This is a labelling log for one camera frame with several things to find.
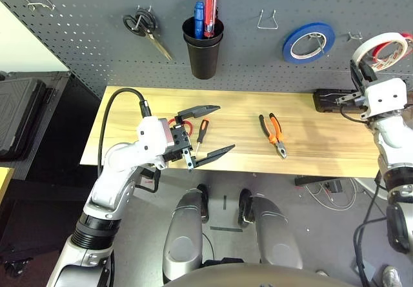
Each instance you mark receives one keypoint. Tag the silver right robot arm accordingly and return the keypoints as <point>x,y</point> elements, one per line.
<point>393,145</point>

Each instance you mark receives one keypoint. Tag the small grey box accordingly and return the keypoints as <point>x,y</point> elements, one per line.
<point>366,270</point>

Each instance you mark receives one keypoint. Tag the blue tape roll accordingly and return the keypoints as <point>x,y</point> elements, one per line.
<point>288,46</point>

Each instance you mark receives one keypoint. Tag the silver robot leg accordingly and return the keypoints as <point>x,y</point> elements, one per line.
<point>182,235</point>
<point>274,235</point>

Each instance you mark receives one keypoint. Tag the black plastic cup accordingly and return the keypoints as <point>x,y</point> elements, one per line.
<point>203,64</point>
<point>206,42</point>

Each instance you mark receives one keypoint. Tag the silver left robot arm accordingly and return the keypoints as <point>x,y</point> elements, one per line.
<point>109,184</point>

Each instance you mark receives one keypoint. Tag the orange black pliers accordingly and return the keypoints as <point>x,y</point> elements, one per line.
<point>277,129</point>

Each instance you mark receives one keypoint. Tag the red tape roll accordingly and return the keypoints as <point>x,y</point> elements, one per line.
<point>408,36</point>

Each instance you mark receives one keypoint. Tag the grey robot torso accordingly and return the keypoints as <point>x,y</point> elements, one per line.
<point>251,277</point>

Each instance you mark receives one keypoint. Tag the blue pen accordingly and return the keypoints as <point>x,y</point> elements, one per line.
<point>199,16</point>

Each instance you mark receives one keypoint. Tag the small black tool case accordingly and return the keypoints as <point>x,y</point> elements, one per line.
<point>326,101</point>

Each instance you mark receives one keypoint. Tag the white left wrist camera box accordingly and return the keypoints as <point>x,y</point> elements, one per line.
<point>151,135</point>

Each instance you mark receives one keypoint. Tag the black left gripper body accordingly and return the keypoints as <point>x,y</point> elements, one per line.
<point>179,142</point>

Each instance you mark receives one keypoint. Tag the silver robot right leg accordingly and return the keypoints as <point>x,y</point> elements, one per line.
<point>274,235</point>

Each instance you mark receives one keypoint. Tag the silver robot left leg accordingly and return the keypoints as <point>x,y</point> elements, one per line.
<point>182,235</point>

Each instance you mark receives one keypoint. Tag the black power adapter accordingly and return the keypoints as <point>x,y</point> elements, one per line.
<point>334,186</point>

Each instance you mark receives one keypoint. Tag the black table foot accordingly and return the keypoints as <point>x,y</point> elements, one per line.
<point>316,180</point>

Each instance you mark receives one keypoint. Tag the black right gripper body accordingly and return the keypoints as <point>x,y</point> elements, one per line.
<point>351,100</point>

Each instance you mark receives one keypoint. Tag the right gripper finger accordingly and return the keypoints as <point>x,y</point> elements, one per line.
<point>368,74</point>
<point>356,77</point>

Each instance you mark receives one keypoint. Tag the black rolling cart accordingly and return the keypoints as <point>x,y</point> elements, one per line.
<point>32,209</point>

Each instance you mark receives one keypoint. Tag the long black floor tape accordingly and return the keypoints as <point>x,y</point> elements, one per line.
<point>226,229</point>

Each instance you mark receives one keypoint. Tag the dark grey pegboard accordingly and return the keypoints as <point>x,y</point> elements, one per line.
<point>96,25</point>

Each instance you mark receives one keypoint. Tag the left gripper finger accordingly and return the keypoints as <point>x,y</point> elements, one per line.
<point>203,109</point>
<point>216,154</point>

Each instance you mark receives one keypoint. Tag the short black floor tape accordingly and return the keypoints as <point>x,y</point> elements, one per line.
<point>224,202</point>

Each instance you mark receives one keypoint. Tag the white tape roll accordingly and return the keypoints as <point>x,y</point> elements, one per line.
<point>380,37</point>

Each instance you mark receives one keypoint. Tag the large black equipment case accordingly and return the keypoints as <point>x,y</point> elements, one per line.
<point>19,113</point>

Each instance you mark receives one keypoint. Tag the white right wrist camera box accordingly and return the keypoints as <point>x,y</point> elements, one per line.
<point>384,96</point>

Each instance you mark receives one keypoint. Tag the white grey sneaker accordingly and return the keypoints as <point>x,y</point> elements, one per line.
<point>322,273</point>
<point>392,277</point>

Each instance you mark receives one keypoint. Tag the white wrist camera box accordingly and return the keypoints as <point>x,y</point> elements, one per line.
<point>151,135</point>
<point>384,96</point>

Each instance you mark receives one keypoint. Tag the yellow board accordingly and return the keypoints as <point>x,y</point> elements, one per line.
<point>4,184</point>

